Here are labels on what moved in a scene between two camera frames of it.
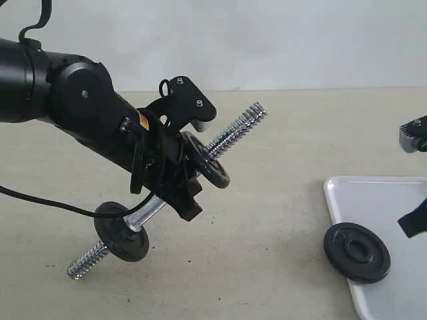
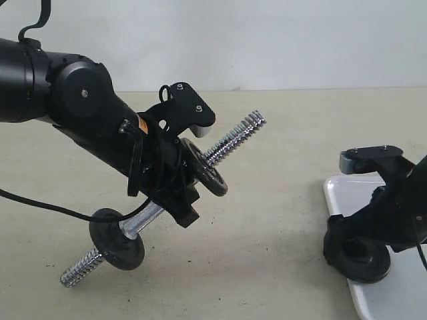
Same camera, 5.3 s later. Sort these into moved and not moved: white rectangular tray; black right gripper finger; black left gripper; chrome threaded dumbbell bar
Moved: chrome threaded dumbbell bar; black right gripper finger
Not moved: white rectangular tray; black left gripper
